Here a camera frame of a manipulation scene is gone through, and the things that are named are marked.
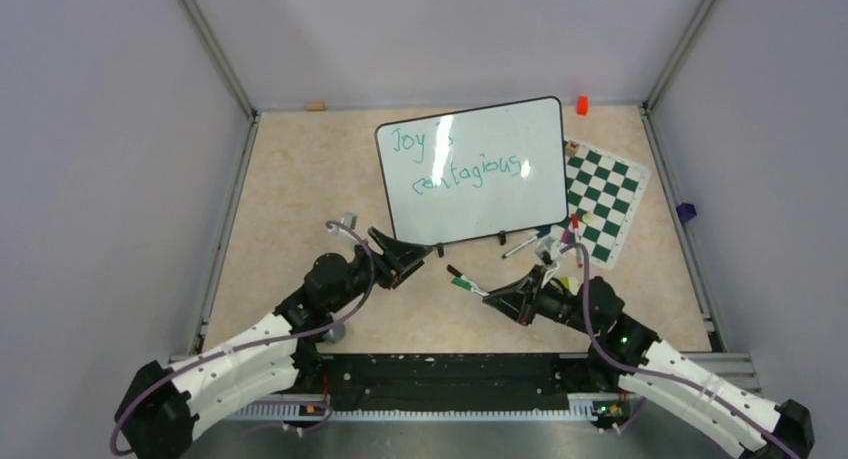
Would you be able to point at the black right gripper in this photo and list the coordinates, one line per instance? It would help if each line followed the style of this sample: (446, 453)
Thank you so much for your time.
(517, 301)

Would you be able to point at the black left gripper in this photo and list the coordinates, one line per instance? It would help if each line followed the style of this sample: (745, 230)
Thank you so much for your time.
(397, 256)

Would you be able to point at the white whiteboard black frame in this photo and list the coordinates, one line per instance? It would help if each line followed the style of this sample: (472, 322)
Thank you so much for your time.
(473, 173)

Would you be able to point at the green marker cap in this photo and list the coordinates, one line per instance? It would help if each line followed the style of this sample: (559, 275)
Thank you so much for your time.
(462, 283)

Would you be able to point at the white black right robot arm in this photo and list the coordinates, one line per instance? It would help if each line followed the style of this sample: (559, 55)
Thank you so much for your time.
(632, 357)

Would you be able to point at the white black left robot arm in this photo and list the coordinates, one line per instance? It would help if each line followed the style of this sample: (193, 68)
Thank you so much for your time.
(168, 406)

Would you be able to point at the black capped marker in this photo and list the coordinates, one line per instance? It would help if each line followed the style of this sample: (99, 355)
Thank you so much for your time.
(456, 273)

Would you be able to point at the blue capped marker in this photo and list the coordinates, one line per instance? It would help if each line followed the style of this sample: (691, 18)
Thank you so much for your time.
(539, 234)

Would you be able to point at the grey black microphone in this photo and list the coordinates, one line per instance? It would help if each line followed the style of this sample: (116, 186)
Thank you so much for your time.
(335, 335)

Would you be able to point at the green white chess mat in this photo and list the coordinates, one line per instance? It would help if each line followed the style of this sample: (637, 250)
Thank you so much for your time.
(609, 186)

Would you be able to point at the wooden chess cube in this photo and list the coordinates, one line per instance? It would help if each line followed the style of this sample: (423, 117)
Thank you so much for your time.
(571, 148)

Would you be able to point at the small wooden block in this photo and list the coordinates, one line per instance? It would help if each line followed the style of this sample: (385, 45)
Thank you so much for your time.
(315, 106)

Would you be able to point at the purple toy block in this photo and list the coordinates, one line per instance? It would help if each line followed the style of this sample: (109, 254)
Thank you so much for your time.
(686, 212)

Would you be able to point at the orange toy block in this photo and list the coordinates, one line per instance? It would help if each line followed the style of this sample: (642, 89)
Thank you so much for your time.
(582, 105)

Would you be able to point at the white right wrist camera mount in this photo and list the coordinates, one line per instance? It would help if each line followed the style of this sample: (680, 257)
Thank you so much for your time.
(548, 250)

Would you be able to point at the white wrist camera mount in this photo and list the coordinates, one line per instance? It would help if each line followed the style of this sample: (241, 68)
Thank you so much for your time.
(548, 250)
(348, 222)

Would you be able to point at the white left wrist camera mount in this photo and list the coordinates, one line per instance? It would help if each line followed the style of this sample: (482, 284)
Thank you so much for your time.
(348, 222)

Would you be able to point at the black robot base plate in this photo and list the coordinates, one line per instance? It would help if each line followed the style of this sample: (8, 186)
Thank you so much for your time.
(462, 383)

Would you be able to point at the aluminium frame rail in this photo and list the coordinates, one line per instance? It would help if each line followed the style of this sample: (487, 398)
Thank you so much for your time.
(581, 407)

